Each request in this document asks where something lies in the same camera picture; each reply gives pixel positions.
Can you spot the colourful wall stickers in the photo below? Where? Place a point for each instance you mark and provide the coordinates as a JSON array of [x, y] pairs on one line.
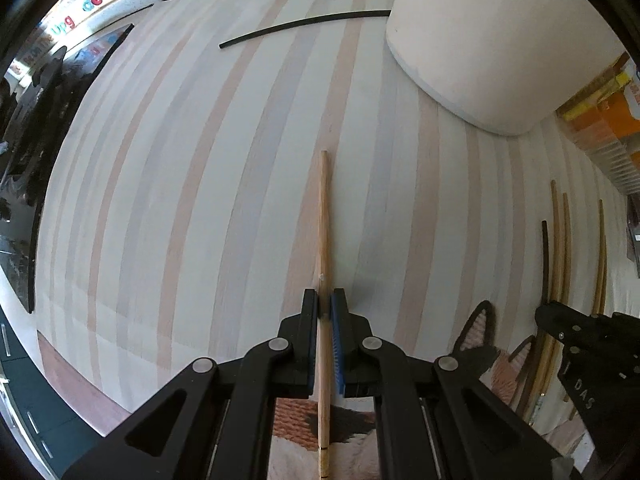
[[90, 5]]

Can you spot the wooden chopstick green print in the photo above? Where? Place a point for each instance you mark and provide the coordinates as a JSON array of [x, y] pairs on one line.
[[601, 260]]

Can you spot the cream round chopstick holder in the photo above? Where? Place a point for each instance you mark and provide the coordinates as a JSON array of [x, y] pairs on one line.
[[480, 50]]

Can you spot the striped cat print mat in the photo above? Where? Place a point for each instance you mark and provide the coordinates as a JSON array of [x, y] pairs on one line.
[[200, 185]]

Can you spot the black gas stove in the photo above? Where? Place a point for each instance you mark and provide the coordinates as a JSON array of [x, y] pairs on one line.
[[30, 160]]

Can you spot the dark chopstick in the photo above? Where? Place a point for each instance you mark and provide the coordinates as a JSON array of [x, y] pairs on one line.
[[300, 23], [545, 260]]

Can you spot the clear plastic organiser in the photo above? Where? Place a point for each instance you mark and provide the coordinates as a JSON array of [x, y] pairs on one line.
[[610, 160]]

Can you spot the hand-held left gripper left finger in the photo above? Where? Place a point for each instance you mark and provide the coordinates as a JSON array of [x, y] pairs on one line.
[[305, 340]]

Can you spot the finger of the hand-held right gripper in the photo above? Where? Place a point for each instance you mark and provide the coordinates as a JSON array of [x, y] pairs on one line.
[[575, 327]]

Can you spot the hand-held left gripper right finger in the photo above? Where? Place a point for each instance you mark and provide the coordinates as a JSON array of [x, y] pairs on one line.
[[337, 355]]

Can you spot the light wooden banded chopstick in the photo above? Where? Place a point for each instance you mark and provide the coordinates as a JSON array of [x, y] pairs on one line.
[[324, 210]]

